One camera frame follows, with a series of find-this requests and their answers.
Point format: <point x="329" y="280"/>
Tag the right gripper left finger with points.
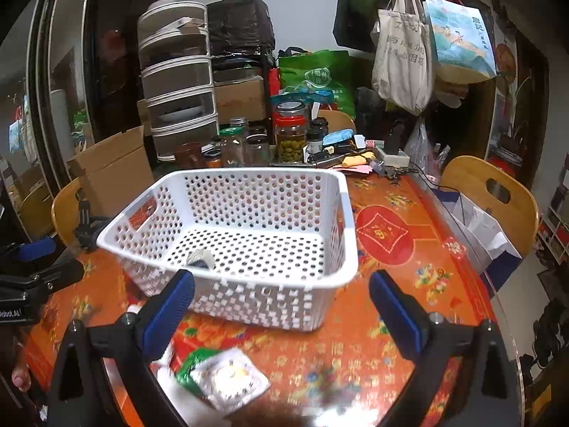
<point x="81" y="394"/>

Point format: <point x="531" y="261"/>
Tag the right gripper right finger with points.
<point x="487" y="388"/>

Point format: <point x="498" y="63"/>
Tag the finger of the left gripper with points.
<point x="35" y="250"/>
<point x="49" y="280"/>

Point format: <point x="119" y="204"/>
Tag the yellow cartoon packet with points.
<point x="229" y="380"/>

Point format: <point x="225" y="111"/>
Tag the dark grey sock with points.
<point x="201" y="259"/>

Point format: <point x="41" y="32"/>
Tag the person's left hand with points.
<point x="21" y="377"/>

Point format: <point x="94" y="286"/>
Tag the left wooden chair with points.
<point x="65" y="213"/>

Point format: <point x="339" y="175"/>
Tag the wooden chair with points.
<point x="501" y="196"/>
<point x="65" y="213"/>

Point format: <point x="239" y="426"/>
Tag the black phone stand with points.
<point x="89" y="227"/>

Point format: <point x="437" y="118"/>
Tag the green snack packet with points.
<point x="183" y="375"/>

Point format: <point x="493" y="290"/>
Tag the cardboard box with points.
<point x="113" y="172"/>

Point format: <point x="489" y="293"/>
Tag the white paper bag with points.
<point x="492" y="250"/>

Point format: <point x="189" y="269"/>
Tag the white shelf with goods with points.
<point x="553" y="233"/>

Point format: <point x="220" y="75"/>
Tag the right wooden chair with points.
<point x="501" y="196"/>

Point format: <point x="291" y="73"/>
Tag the dark wooden cabinet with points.
<point x="70" y="78"/>

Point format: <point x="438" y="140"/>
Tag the clear glass jar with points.
<point x="232" y="147"/>

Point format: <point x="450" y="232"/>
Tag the white perforated plastic basket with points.
<point x="283" y="241"/>

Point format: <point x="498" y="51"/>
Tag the grey stacked drawer unit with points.
<point x="177" y="75"/>

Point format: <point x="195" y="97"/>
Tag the red lid pickle jar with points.
<point x="291" y="138"/>

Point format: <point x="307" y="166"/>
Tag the beige canvas tote bag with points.
<point x="403" y="70"/>

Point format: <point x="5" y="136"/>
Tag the blue illustrated tote bag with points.
<point x="461" y="42"/>

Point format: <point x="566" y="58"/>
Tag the green shopping bag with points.
<point x="323" y="70"/>

